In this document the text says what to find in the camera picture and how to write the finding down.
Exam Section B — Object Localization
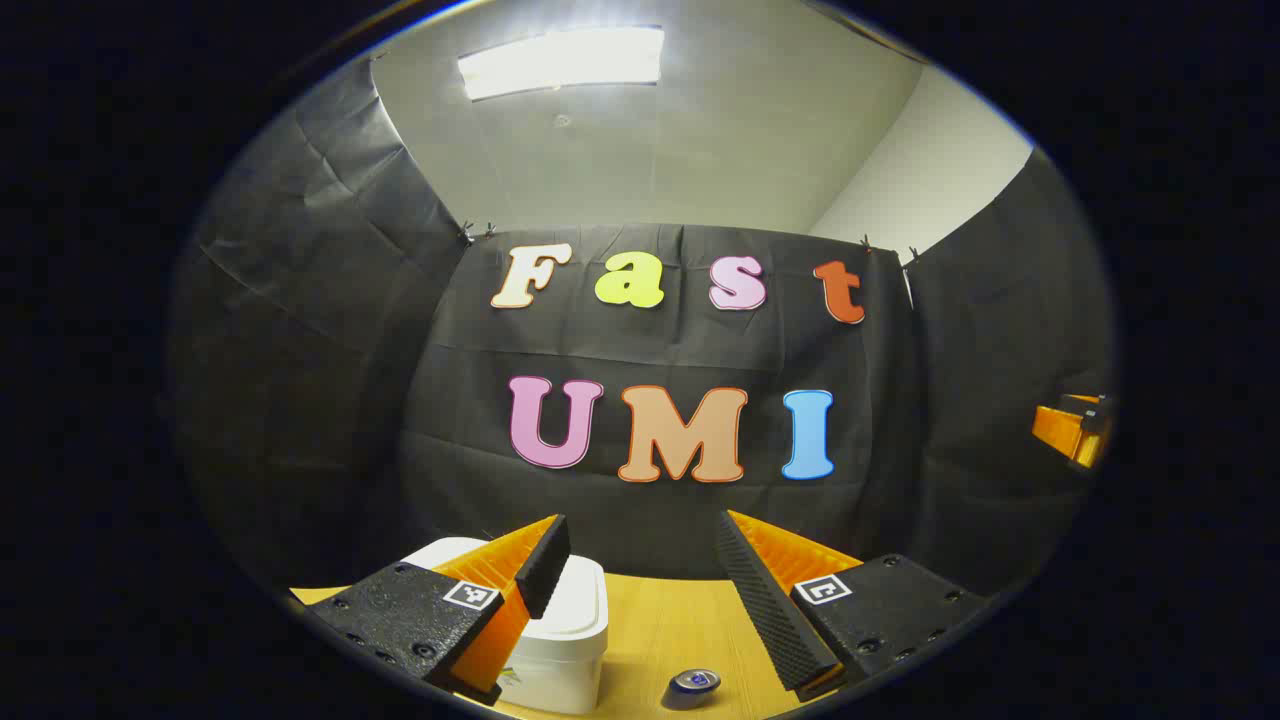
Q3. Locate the black backdrop cloth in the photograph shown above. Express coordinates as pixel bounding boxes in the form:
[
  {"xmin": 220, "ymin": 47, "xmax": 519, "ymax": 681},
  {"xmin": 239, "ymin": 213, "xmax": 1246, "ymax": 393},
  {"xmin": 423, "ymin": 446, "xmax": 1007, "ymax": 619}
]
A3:
[{"xmin": 168, "ymin": 55, "xmax": 1117, "ymax": 603}]

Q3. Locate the ceiling light panel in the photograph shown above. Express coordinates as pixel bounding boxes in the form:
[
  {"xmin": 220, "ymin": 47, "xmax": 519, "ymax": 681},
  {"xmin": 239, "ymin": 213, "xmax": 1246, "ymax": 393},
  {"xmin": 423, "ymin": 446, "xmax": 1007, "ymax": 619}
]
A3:
[{"xmin": 457, "ymin": 25, "xmax": 666, "ymax": 102}]

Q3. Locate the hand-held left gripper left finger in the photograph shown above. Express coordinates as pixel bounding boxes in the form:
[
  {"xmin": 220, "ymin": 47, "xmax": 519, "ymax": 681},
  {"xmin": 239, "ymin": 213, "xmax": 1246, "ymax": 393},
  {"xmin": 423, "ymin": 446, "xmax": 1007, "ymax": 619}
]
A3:
[{"xmin": 305, "ymin": 514, "xmax": 572, "ymax": 706}]

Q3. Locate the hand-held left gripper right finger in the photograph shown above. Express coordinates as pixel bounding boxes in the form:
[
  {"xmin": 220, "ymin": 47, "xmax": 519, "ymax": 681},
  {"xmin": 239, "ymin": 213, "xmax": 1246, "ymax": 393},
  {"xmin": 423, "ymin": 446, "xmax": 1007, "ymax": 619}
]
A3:
[{"xmin": 715, "ymin": 509, "xmax": 991, "ymax": 701}]

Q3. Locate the wooden desktop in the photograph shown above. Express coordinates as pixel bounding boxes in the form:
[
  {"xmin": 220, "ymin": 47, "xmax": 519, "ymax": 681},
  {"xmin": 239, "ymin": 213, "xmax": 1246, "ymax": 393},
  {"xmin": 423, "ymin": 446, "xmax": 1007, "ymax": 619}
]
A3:
[{"xmin": 290, "ymin": 572, "xmax": 806, "ymax": 720}]

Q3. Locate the blue silver pop can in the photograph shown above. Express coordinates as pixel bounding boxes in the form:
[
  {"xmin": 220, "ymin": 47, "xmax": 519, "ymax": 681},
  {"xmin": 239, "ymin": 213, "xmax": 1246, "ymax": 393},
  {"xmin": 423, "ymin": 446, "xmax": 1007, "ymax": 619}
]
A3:
[{"xmin": 661, "ymin": 668, "xmax": 723, "ymax": 712}]

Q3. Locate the white desktop garbage bin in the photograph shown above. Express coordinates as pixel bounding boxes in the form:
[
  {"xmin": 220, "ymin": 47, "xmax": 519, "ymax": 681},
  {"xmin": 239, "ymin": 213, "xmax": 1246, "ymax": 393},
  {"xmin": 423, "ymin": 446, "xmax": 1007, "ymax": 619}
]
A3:
[{"xmin": 400, "ymin": 537, "xmax": 610, "ymax": 716}]

